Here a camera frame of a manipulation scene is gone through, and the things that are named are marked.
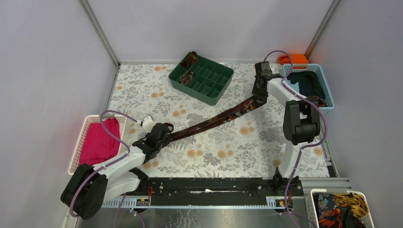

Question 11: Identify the striped rolled tie in tray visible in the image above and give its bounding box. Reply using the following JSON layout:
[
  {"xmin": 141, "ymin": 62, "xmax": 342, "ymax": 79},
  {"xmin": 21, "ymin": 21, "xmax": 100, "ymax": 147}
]
[{"xmin": 179, "ymin": 71, "xmax": 196, "ymax": 86}]

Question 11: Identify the green compartment organizer tray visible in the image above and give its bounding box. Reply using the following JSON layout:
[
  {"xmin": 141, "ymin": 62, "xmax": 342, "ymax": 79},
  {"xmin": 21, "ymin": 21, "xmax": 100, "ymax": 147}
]
[{"xmin": 168, "ymin": 55, "xmax": 234, "ymax": 106}]

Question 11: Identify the white basket left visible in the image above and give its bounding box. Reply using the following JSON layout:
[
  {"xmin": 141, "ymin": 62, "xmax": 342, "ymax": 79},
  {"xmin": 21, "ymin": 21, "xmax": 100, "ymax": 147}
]
[{"xmin": 67, "ymin": 114, "xmax": 130, "ymax": 176}]

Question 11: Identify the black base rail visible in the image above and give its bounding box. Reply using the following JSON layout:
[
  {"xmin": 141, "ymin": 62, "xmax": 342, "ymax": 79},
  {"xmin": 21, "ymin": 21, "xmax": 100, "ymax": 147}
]
[{"xmin": 127, "ymin": 177, "xmax": 304, "ymax": 207}]

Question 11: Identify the brown rolled tie back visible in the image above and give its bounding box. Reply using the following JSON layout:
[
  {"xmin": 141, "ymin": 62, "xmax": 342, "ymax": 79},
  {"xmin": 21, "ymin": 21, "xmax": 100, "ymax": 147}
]
[{"xmin": 180, "ymin": 51, "xmax": 199, "ymax": 69}]

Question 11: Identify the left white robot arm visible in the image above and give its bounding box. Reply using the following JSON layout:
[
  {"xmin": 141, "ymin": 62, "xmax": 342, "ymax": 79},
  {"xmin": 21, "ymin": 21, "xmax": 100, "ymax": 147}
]
[{"xmin": 60, "ymin": 123, "xmax": 173, "ymax": 220}]

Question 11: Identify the white basket bottom right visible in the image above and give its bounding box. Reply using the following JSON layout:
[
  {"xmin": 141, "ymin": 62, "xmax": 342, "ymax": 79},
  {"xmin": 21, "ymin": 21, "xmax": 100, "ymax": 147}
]
[{"xmin": 304, "ymin": 189, "xmax": 374, "ymax": 228}]

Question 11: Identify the dark navy cloth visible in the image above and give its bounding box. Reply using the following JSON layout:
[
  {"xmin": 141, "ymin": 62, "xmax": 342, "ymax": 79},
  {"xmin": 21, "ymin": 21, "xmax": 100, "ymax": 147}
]
[{"xmin": 287, "ymin": 71, "xmax": 325, "ymax": 99}]

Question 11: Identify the orange cloth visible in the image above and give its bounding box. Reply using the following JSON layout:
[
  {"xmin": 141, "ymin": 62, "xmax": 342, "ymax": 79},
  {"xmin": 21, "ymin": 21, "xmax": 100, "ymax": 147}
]
[{"xmin": 278, "ymin": 54, "xmax": 309, "ymax": 69}]

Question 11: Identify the light blue plastic basket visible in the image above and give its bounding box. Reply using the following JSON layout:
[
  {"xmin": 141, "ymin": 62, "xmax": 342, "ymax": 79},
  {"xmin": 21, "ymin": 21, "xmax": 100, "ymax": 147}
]
[{"xmin": 283, "ymin": 64, "xmax": 335, "ymax": 114}]

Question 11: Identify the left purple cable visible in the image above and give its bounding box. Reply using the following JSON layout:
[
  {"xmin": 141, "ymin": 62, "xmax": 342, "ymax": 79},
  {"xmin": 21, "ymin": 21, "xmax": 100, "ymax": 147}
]
[{"xmin": 69, "ymin": 110, "xmax": 146, "ymax": 228}]

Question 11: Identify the white basket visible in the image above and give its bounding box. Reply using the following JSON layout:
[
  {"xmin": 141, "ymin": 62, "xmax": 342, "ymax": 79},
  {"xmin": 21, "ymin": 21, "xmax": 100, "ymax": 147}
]
[
  {"xmin": 304, "ymin": 189, "xmax": 374, "ymax": 228},
  {"xmin": 67, "ymin": 114, "xmax": 130, "ymax": 176}
]

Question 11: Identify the purple cable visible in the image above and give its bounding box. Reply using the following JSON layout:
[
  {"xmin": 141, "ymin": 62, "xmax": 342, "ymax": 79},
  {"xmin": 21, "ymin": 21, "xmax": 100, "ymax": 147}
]
[
  {"xmin": 263, "ymin": 50, "xmax": 329, "ymax": 228},
  {"xmin": 69, "ymin": 110, "xmax": 146, "ymax": 228}
]

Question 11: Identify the dark red patterned tie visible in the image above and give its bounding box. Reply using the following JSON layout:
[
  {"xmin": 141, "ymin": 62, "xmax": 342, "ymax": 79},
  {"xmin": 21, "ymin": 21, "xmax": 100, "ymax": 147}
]
[{"xmin": 171, "ymin": 96, "xmax": 267, "ymax": 142}]

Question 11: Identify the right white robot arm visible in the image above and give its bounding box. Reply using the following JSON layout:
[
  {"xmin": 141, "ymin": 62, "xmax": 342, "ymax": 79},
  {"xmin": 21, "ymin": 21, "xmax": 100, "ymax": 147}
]
[{"xmin": 252, "ymin": 61, "xmax": 320, "ymax": 196}]

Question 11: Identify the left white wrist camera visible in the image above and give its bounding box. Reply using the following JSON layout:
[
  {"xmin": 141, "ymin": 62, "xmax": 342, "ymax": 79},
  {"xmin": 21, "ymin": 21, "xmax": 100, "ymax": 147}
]
[{"xmin": 140, "ymin": 115, "xmax": 156, "ymax": 130}]

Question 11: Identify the gold yellow tie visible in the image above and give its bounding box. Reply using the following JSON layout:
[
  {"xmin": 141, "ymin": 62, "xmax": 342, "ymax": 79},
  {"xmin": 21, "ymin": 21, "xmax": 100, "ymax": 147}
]
[{"xmin": 334, "ymin": 192, "xmax": 370, "ymax": 218}]

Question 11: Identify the magenta cloth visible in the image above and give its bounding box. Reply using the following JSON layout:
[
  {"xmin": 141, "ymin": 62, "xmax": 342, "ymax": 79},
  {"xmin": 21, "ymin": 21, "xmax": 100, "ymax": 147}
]
[{"xmin": 79, "ymin": 123, "xmax": 120, "ymax": 165}]

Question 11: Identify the orange black floral tie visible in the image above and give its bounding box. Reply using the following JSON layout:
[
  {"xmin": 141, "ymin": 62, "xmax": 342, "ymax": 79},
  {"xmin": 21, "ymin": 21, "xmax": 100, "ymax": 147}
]
[{"xmin": 313, "ymin": 192, "xmax": 357, "ymax": 228}]

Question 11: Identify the colourful patterned tie in basket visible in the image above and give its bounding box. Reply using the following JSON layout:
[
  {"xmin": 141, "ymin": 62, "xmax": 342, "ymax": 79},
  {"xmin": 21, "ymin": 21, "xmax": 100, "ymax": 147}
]
[{"xmin": 313, "ymin": 96, "xmax": 327, "ymax": 107}]

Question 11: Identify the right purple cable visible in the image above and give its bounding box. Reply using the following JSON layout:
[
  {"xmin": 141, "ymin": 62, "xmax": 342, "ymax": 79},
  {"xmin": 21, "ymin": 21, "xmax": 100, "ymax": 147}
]
[{"xmin": 263, "ymin": 50, "xmax": 329, "ymax": 228}]

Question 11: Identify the floral tablecloth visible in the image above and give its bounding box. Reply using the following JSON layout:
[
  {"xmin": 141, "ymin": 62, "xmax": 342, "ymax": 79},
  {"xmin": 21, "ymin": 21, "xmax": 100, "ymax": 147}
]
[{"xmin": 107, "ymin": 63, "xmax": 330, "ymax": 179}]

